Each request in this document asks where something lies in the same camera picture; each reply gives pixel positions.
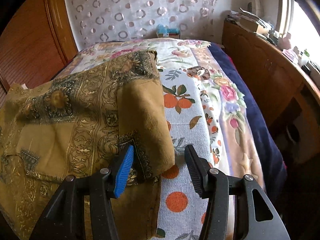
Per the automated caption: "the wooden side cabinet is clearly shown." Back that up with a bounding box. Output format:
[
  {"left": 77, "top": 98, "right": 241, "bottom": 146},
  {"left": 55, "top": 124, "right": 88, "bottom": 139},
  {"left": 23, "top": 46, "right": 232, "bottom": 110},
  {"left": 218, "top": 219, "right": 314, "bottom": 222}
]
[{"left": 222, "top": 21, "right": 319, "bottom": 164}]

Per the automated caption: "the navy blue blanket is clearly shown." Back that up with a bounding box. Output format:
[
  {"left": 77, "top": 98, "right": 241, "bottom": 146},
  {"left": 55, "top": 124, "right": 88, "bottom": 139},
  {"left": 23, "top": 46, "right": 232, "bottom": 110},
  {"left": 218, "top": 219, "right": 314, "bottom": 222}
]
[{"left": 208, "top": 43, "right": 287, "bottom": 208}]

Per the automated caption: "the blue tissue box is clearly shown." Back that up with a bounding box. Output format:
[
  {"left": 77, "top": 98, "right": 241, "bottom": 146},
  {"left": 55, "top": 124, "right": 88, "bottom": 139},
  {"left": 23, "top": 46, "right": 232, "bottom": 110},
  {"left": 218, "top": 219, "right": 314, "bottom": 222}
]
[{"left": 156, "top": 24, "right": 181, "bottom": 39}]

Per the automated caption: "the wooden wardrobe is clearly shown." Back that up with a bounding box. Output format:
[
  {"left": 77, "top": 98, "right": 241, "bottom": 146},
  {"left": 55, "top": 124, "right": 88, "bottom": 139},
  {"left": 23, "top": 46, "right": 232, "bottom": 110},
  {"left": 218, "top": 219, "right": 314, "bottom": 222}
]
[{"left": 1, "top": 0, "right": 78, "bottom": 99}]

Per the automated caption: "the golden brown patterned cloth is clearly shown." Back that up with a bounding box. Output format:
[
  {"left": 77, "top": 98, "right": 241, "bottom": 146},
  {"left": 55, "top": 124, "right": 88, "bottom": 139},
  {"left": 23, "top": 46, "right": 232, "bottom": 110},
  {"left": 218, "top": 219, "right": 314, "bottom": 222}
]
[{"left": 1, "top": 50, "right": 175, "bottom": 239}]

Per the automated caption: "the window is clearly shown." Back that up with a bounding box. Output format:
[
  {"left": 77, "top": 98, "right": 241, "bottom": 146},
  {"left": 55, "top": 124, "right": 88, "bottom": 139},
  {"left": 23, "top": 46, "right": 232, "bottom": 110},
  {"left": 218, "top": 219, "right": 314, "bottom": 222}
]
[{"left": 279, "top": 0, "right": 319, "bottom": 65}]

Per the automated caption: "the stack of books and boxes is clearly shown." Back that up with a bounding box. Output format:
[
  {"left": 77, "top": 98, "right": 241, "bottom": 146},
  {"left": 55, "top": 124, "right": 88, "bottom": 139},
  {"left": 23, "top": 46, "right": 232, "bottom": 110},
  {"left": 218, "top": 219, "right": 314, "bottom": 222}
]
[{"left": 225, "top": 8, "right": 273, "bottom": 36}]

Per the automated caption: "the circle patterned sheer curtain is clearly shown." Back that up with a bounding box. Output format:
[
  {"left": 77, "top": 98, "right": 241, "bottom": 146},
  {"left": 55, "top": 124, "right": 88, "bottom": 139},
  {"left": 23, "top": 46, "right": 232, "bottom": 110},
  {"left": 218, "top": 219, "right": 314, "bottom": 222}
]
[{"left": 65, "top": 0, "right": 216, "bottom": 50}]

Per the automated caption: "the orange print white cloth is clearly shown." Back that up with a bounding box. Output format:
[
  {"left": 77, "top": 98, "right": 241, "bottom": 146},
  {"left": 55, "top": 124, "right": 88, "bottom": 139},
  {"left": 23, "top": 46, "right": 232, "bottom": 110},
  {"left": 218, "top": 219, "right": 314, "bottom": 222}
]
[{"left": 154, "top": 68, "right": 230, "bottom": 239}]

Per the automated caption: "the floral quilt bedspread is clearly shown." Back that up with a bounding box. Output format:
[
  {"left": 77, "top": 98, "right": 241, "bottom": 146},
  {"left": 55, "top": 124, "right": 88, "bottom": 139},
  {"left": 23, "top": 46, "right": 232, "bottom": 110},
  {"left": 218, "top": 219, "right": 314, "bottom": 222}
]
[{"left": 61, "top": 38, "right": 264, "bottom": 185}]

